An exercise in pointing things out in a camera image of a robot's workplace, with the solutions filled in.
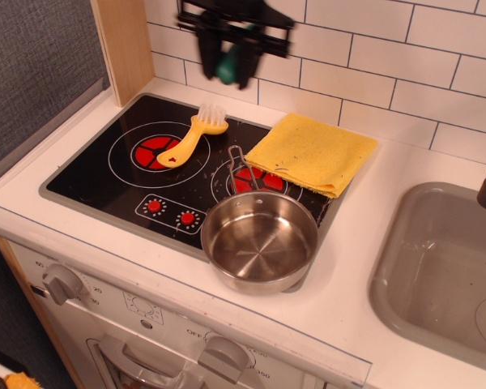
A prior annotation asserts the yellow toy dish brush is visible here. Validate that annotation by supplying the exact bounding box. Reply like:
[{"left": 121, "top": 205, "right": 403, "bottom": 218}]
[{"left": 156, "top": 105, "right": 228, "bottom": 169}]

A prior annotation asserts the white toy oven front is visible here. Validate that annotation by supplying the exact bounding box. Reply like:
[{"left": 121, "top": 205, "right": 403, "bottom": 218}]
[{"left": 11, "top": 244, "right": 370, "bottom": 388}]

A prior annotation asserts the yellow black object bottom left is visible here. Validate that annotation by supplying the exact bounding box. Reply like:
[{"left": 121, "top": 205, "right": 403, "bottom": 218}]
[{"left": 0, "top": 373, "right": 41, "bottom": 389}]

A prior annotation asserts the small steel saucepan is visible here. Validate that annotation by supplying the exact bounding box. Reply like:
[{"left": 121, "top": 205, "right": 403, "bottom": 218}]
[{"left": 200, "top": 145, "right": 320, "bottom": 297}]

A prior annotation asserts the grey oven knob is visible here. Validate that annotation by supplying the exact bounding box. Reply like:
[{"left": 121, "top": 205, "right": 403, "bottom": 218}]
[
  {"left": 198, "top": 336, "right": 249, "bottom": 384},
  {"left": 42, "top": 263, "right": 83, "bottom": 306}
]

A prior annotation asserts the red stove knob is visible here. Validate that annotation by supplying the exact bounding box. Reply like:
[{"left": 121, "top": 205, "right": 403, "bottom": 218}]
[
  {"left": 180, "top": 212, "right": 196, "bottom": 225},
  {"left": 147, "top": 199, "right": 162, "bottom": 213}
]

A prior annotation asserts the red right stove knob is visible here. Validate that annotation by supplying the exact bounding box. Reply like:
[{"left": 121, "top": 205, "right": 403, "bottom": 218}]
[{"left": 180, "top": 212, "right": 196, "bottom": 225}]

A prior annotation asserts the red left stove knob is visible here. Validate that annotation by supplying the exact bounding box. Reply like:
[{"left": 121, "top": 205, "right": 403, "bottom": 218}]
[{"left": 147, "top": 199, "right": 162, "bottom": 213}]

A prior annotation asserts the light wooden post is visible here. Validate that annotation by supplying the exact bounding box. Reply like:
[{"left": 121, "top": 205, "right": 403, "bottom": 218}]
[{"left": 90, "top": 0, "right": 155, "bottom": 107}]

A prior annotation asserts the grey plastic sink basin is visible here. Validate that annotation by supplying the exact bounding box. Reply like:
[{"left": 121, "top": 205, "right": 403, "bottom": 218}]
[{"left": 369, "top": 182, "right": 486, "bottom": 370}]

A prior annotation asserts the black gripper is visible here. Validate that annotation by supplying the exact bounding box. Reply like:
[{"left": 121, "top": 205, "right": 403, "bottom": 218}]
[{"left": 177, "top": 0, "right": 295, "bottom": 90}]

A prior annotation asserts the grey left oven knob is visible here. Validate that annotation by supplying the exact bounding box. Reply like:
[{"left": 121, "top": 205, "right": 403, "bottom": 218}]
[{"left": 42, "top": 263, "right": 83, "bottom": 306}]

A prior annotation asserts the grey right oven knob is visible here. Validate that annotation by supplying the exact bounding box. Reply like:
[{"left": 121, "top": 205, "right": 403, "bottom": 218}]
[{"left": 198, "top": 336, "right": 249, "bottom": 384}]

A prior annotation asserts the yellow folded towel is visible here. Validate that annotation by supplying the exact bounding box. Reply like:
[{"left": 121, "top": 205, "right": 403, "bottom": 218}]
[{"left": 245, "top": 113, "right": 377, "bottom": 199}]

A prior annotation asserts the green toy pickle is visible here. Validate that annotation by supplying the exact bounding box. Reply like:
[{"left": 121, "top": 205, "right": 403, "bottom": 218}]
[{"left": 215, "top": 37, "right": 257, "bottom": 85}]

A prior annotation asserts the black toy stovetop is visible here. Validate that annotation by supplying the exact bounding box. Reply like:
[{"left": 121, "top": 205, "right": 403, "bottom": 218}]
[{"left": 40, "top": 95, "right": 341, "bottom": 263}]

